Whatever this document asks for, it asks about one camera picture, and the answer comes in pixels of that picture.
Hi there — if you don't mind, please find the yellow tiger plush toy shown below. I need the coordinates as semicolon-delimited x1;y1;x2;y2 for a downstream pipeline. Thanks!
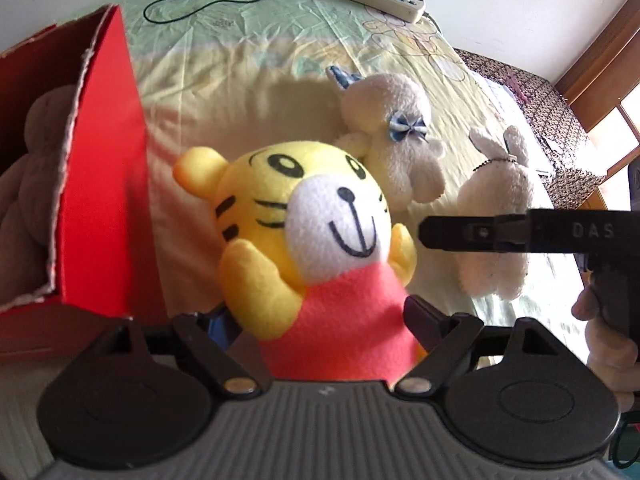
172;141;422;383

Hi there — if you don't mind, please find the wooden window frame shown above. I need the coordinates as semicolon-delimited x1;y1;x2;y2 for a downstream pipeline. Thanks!
555;0;639;181

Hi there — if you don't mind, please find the white bunny with chain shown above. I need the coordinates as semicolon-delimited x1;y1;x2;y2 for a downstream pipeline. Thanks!
457;126;534;301

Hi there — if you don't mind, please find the person's right hand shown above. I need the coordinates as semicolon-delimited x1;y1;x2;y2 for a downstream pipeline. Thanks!
572;285;640;413

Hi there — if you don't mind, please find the white bunny with blue bow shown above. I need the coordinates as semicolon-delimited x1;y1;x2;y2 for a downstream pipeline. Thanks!
326;65;446;211

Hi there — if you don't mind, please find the red cardboard box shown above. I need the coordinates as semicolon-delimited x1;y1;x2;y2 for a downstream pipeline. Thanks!
1;6;168;363

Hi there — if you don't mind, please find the floral covered side table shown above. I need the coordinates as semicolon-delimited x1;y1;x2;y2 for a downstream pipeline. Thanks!
457;49;606;209

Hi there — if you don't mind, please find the pink hair clip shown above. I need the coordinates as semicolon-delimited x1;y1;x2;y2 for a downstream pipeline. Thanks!
504;74;529;104

